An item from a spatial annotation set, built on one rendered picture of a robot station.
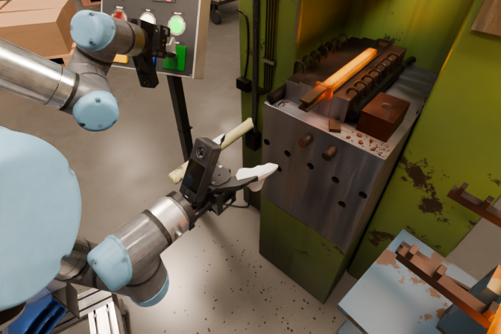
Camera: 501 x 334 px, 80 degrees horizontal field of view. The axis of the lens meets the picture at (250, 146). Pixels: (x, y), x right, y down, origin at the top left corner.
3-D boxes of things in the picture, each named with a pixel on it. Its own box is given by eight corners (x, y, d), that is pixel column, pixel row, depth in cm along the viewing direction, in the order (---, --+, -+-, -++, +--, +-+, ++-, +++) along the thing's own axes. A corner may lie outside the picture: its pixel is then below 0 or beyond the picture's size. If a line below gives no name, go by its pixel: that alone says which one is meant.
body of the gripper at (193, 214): (213, 180, 66) (169, 215, 59) (210, 152, 60) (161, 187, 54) (239, 198, 62) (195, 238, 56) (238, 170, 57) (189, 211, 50)
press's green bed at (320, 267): (323, 305, 134) (346, 252, 103) (258, 253, 153) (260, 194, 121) (376, 223, 166) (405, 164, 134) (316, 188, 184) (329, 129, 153)
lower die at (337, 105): (343, 124, 83) (350, 98, 77) (284, 98, 93) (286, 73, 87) (399, 68, 107) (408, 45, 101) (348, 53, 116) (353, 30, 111)
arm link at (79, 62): (58, 106, 60) (80, 58, 57) (54, 80, 67) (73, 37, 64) (99, 117, 66) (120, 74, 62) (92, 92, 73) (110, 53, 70)
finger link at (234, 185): (253, 170, 60) (211, 177, 59) (253, 164, 59) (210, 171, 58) (259, 188, 57) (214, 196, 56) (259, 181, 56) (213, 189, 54)
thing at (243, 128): (177, 188, 108) (174, 178, 104) (168, 181, 110) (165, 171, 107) (256, 130, 132) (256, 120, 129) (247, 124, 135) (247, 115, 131)
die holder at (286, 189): (346, 252, 103) (385, 159, 73) (260, 194, 121) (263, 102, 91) (405, 163, 134) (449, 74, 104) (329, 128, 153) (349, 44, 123)
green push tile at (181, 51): (183, 71, 93) (186, 46, 91) (162, 68, 94) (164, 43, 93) (186, 71, 95) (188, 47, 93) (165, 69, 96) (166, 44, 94)
